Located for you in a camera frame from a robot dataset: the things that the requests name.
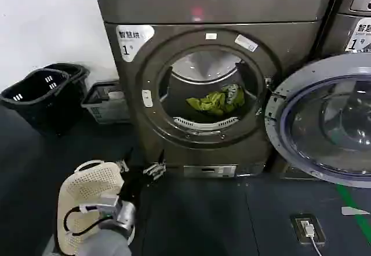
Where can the white charger plug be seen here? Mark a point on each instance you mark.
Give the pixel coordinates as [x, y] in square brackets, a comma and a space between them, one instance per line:
[307, 227]

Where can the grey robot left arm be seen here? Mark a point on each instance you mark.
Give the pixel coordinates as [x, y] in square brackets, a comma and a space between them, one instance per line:
[116, 238]

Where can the grey slatted crate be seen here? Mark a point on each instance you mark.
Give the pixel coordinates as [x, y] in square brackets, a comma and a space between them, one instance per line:
[95, 109]

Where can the black plastic basket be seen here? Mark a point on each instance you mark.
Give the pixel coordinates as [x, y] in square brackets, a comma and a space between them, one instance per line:
[29, 111]
[79, 78]

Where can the white lint filter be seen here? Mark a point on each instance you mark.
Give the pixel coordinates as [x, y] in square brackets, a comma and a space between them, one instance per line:
[203, 123]

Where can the green floor tape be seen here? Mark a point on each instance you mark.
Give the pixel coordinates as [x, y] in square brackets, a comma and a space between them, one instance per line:
[353, 209]

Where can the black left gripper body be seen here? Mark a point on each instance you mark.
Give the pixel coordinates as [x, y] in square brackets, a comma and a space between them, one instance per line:
[132, 185]

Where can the round glass dryer door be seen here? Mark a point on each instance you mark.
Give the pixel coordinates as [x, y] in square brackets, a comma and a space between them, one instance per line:
[333, 117]

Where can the patterned green white garment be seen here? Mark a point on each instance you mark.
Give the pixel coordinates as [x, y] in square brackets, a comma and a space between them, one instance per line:
[231, 92]

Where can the white floor tag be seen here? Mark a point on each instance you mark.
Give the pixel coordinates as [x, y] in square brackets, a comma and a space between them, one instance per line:
[351, 210]

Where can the floor power socket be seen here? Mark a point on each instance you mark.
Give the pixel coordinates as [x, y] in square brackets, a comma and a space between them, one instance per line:
[297, 233]

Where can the grey neighbouring dryer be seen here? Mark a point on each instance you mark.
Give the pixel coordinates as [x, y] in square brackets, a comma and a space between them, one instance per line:
[336, 33]

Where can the grey dryer with open drum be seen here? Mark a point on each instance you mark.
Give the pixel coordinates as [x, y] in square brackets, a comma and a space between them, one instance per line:
[290, 44]

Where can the cream perforated laundry basket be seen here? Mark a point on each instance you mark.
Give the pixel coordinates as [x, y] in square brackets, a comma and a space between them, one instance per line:
[87, 180]

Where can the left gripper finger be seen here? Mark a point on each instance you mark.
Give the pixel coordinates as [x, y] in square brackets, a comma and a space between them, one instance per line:
[124, 166]
[158, 169]

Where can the white item in crate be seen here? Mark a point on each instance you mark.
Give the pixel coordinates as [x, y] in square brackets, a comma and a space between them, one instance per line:
[116, 95]

